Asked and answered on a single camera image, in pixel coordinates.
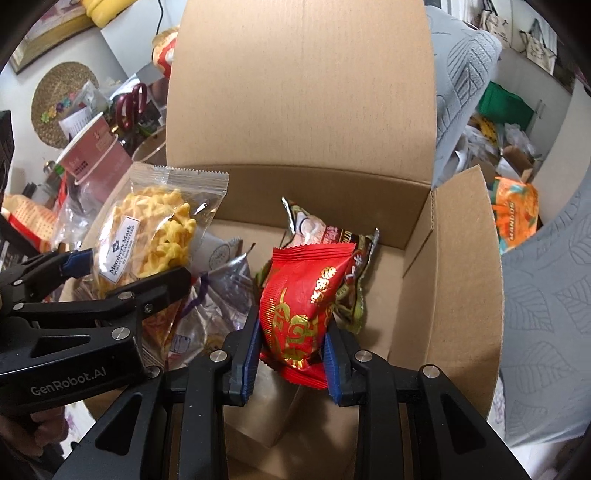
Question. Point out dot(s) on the brown cardboard box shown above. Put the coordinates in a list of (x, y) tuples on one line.
[(300, 92)]

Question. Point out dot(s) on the framed picture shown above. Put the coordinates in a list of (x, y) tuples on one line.
[(46, 41)]

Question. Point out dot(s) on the grey cushioned chair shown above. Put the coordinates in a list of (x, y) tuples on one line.
[(549, 323)]

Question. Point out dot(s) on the red orange snack bag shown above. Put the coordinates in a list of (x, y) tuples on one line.
[(165, 53)]

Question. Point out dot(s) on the yellow waffle snack packet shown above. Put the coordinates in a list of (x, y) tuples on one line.
[(152, 230)]

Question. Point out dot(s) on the person's left hand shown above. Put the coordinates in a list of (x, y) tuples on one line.
[(46, 427)]

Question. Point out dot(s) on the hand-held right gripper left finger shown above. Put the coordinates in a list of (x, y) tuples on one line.
[(249, 360)]

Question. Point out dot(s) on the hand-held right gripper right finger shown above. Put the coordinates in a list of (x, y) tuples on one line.
[(330, 369)]

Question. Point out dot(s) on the yellow plastic container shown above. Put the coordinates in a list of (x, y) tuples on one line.
[(115, 11)]

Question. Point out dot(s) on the beige tote bag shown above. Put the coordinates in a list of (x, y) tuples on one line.
[(494, 27), (540, 46)]

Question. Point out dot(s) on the green gold snack packet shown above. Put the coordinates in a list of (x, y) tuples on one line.
[(314, 226)]

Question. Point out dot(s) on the white refrigerator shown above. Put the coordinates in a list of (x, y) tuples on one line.
[(134, 50)]

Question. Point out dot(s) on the pink paper cup stack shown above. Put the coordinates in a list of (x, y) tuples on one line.
[(92, 152)]

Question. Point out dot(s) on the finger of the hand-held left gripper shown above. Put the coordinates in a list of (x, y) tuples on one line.
[(76, 264), (147, 288)]

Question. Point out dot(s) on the orange printed bag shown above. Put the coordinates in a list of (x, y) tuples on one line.
[(515, 214)]

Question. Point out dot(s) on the red gold snack packet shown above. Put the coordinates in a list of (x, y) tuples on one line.
[(295, 304)]

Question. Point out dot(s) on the round woven mat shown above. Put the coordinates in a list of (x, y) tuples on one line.
[(55, 101)]

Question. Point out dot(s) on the silver snack packet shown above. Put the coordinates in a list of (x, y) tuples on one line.
[(217, 304)]

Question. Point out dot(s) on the green bag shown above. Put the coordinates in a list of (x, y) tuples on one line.
[(505, 108)]

